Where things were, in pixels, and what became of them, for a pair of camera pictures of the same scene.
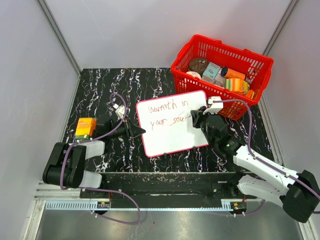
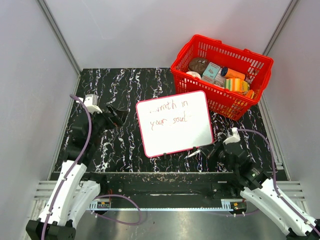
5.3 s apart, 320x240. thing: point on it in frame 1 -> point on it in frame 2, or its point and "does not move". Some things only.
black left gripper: x=134 y=130 -> x=119 y=113
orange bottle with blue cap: x=230 y=73 does not move
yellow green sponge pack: x=236 y=84 does not move
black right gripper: x=197 y=116 -> x=208 y=149
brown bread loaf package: x=198 y=64 does not move
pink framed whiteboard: x=166 y=125 does not move
